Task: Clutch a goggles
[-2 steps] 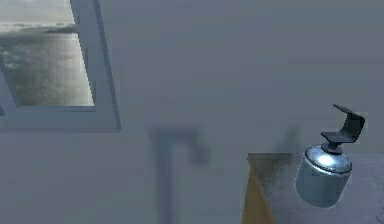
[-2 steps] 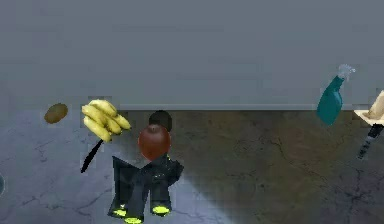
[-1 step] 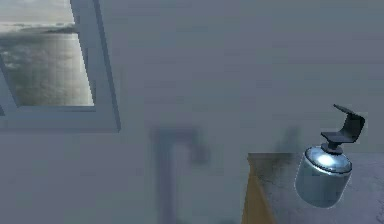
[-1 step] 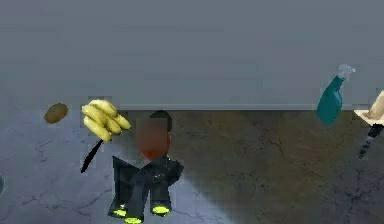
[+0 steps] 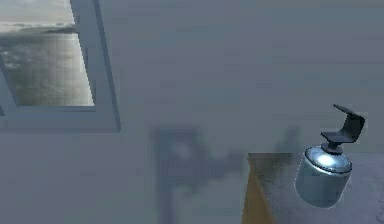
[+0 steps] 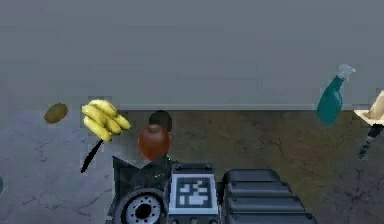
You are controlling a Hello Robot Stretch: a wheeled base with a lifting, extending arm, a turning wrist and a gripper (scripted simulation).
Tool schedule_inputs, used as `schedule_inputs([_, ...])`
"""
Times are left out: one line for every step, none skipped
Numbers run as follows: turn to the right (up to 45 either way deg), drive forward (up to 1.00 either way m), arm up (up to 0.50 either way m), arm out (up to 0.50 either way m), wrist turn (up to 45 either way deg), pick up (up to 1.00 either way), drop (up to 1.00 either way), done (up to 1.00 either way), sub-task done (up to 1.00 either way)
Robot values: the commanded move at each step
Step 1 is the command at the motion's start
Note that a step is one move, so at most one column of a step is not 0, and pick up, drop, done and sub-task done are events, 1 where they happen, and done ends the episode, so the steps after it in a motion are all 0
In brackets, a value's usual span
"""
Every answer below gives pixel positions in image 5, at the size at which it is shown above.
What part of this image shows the grey topped wooden counter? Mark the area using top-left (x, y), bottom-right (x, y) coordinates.
top-left (240, 152), bottom-right (384, 224)

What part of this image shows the silver soap dispenser bottle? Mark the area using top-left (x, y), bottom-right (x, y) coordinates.
top-left (294, 103), bottom-right (366, 209)

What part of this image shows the grey framed window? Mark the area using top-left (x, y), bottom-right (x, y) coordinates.
top-left (0, 0), bottom-right (122, 134)

